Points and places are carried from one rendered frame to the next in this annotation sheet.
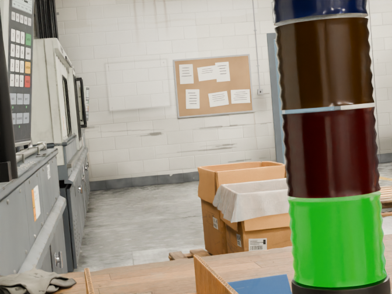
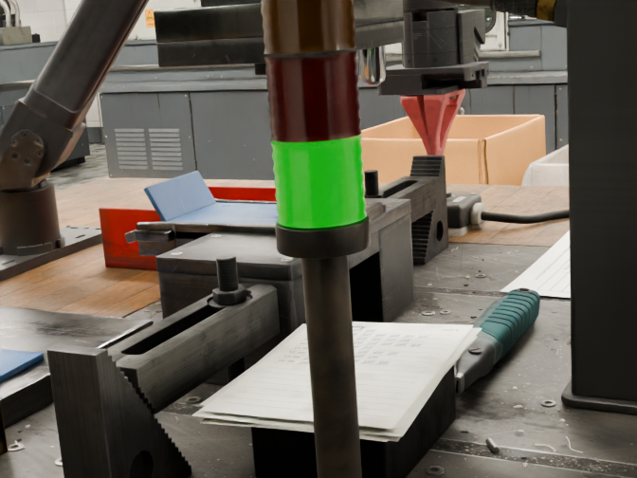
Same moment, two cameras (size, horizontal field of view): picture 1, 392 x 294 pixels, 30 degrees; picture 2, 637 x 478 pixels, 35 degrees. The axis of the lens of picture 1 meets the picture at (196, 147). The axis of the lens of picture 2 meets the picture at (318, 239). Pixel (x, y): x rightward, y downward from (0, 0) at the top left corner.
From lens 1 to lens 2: 0.28 m
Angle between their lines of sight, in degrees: 53
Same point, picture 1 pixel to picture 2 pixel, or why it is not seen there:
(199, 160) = not seen: outside the picture
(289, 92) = (302, 34)
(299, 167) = (315, 110)
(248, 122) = not seen: outside the picture
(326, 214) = (342, 155)
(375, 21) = not seen: outside the picture
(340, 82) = (349, 25)
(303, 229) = (318, 173)
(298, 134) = (314, 77)
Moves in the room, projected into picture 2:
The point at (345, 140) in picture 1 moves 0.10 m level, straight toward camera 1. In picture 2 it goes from (353, 82) to (561, 86)
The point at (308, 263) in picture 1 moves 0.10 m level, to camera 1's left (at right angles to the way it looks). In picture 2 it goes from (323, 206) to (141, 266)
